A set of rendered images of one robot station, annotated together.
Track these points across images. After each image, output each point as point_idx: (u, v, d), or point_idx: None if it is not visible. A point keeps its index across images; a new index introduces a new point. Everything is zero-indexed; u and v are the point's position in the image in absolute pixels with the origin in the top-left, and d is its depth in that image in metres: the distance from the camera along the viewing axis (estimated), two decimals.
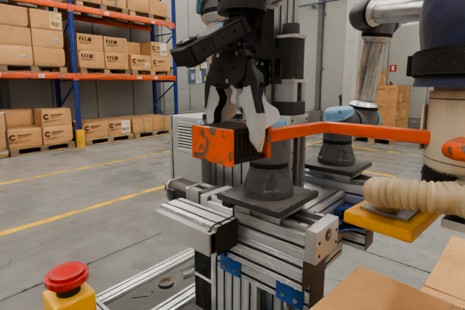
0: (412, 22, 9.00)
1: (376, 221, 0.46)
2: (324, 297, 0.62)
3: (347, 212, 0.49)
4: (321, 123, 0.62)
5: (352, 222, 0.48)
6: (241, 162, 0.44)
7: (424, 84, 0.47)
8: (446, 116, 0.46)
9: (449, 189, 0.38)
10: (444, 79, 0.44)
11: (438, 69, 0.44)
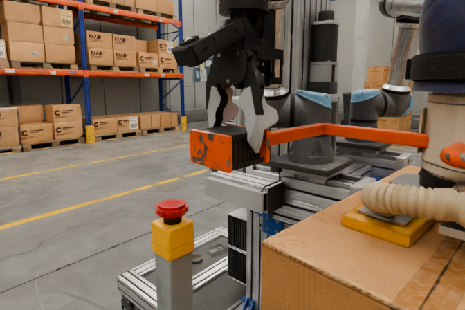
0: None
1: (374, 226, 0.46)
2: (385, 177, 0.74)
3: (345, 216, 0.49)
4: (320, 125, 0.62)
5: (350, 226, 0.48)
6: (240, 168, 0.44)
7: (423, 88, 0.47)
8: (445, 121, 0.46)
9: (447, 196, 0.38)
10: (443, 84, 0.44)
11: (437, 74, 0.44)
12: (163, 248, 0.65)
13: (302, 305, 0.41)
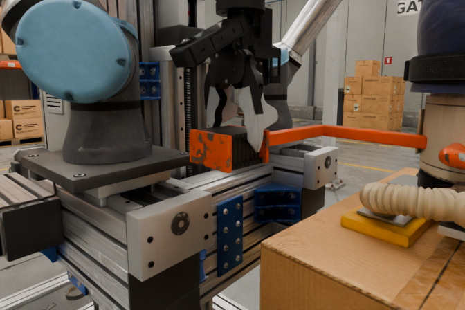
0: (407, 12, 8.62)
1: (373, 227, 0.46)
2: (383, 179, 0.74)
3: (344, 216, 0.49)
4: (318, 126, 0.62)
5: (349, 227, 0.48)
6: (239, 168, 0.44)
7: (421, 89, 0.47)
8: (443, 122, 0.46)
9: (445, 196, 0.38)
10: (441, 86, 0.44)
11: (436, 75, 0.44)
12: None
13: (301, 306, 0.41)
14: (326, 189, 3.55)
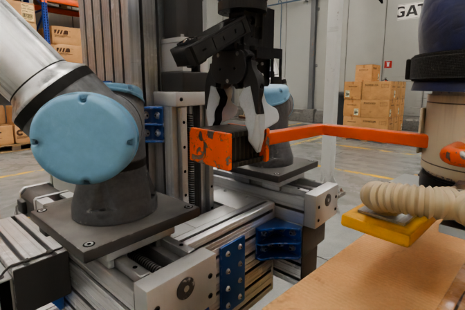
0: (407, 16, 8.64)
1: (373, 225, 0.46)
2: None
3: (344, 215, 0.49)
4: (319, 125, 0.62)
5: (349, 225, 0.48)
6: (239, 166, 0.44)
7: (423, 88, 0.47)
8: (445, 120, 0.46)
9: (447, 195, 0.38)
10: (443, 84, 0.44)
11: (436, 73, 0.44)
12: None
13: None
14: None
